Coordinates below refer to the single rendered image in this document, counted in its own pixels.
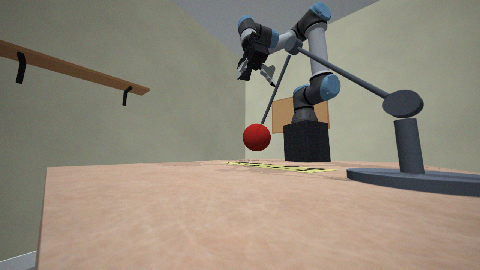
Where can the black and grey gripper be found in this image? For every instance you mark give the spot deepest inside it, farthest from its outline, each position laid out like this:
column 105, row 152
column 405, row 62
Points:
column 256, row 54

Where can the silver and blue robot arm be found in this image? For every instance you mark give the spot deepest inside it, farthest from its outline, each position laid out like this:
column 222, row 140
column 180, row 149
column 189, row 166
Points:
column 324, row 85

